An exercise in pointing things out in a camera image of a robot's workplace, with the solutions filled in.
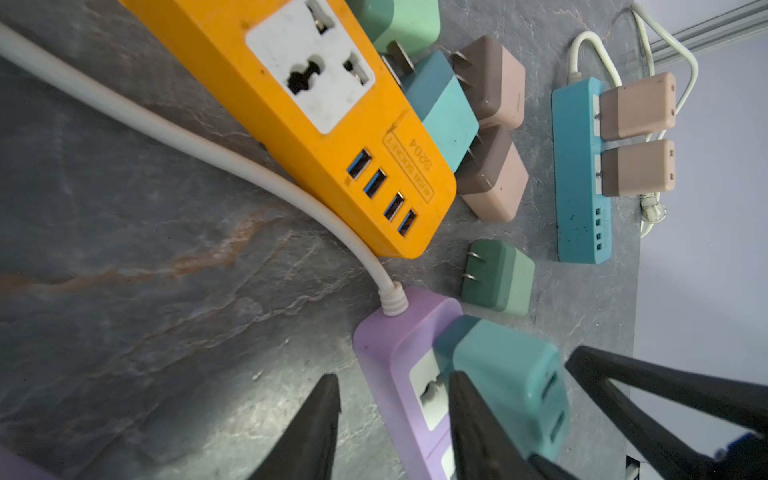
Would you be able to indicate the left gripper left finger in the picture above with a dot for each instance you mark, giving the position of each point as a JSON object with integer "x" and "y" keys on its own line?
{"x": 306, "y": 449}

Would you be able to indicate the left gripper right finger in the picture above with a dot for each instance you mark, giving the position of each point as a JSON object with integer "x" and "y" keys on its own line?
{"x": 482, "y": 449}

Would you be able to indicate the purple power strip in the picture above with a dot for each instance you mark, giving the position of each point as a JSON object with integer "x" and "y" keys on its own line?
{"x": 398, "y": 361}

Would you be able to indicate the green plug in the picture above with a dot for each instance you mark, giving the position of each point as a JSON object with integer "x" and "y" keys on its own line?
{"x": 498, "y": 277}
{"x": 414, "y": 24}

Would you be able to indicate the teal power strip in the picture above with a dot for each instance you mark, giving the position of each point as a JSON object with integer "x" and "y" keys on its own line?
{"x": 583, "y": 213}

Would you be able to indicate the pink plug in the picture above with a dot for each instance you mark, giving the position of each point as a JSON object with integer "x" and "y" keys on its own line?
{"x": 640, "y": 108}
{"x": 647, "y": 167}

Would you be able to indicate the pink plug adapter front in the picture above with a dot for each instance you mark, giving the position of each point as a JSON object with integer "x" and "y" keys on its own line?
{"x": 492, "y": 177}

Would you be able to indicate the pink plug adapter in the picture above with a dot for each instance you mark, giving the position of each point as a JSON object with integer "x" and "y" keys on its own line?
{"x": 494, "y": 82}
{"x": 492, "y": 177}

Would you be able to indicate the orange power strip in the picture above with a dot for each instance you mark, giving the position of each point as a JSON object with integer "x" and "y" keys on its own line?
{"x": 304, "y": 80}

